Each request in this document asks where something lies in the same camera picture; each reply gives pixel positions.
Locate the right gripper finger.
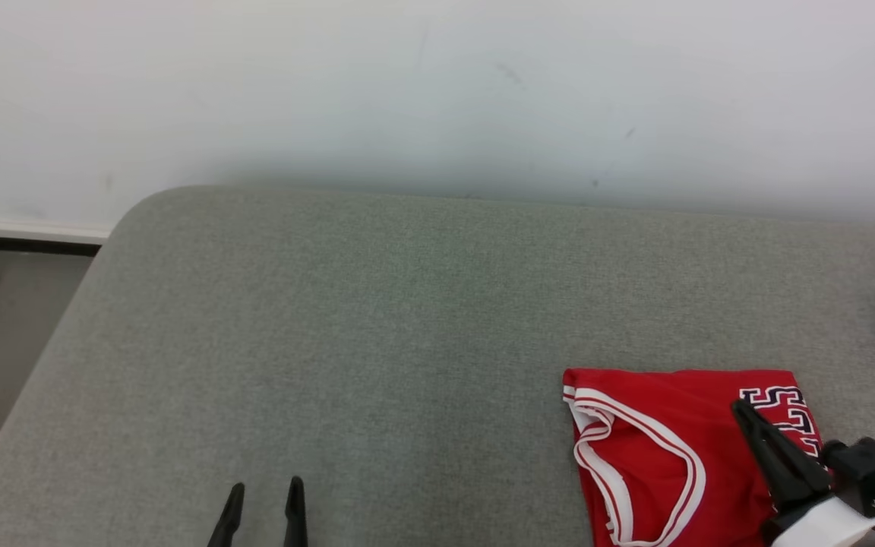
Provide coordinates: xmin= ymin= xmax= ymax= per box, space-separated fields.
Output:
xmin=731 ymin=400 xmax=834 ymax=518

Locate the white wall baseboard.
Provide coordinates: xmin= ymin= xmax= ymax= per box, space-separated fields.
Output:
xmin=0 ymin=217 xmax=113 ymax=245

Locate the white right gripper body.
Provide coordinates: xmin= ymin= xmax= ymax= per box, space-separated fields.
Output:
xmin=768 ymin=495 xmax=875 ymax=547

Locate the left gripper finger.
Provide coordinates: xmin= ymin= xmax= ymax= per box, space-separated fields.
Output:
xmin=283 ymin=476 xmax=310 ymax=547
xmin=206 ymin=482 xmax=245 ymax=547

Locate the red white-trimmed jersey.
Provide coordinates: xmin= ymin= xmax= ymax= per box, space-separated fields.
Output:
xmin=562 ymin=368 xmax=826 ymax=547

